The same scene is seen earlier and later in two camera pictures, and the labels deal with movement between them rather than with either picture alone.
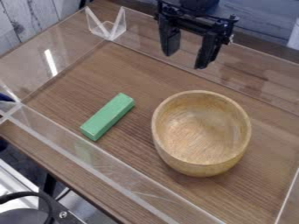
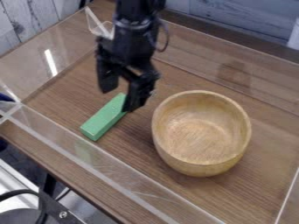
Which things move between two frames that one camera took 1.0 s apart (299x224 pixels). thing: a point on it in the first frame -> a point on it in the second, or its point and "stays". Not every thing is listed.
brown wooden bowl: (201, 128) stays
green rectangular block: (107, 116) stays
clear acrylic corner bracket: (107, 30) stays
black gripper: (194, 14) -> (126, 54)
